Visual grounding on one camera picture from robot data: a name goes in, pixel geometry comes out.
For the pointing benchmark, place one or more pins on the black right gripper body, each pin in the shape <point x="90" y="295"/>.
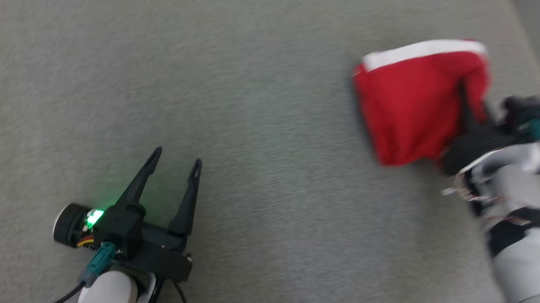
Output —
<point x="476" y="146"/>

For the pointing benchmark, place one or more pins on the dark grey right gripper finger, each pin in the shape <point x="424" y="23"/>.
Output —
<point x="467" y="108"/>
<point x="489" y="117"/>

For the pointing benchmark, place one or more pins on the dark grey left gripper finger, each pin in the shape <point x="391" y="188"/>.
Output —
<point x="139" y="181"/>
<point x="188" y="202"/>

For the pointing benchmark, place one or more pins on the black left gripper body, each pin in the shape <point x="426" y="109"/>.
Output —
<point x="165" y="254"/>

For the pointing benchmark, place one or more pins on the red shirt with white trim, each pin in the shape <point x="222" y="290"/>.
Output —
<point x="406" y="108"/>

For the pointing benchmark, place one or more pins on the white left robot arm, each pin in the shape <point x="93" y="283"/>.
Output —
<point x="110" y="293"/>

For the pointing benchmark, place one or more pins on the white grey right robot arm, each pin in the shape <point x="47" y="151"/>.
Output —
<point x="527" y="266"/>

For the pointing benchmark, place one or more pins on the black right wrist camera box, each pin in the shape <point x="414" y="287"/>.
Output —
<point x="524" y="111"/>

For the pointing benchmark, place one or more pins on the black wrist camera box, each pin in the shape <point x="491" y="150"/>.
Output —
<point x="524" y="111"/>
<point x="120" y="231"/>

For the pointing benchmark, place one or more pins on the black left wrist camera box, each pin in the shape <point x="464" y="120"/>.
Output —
<point x="120" y="231"/>

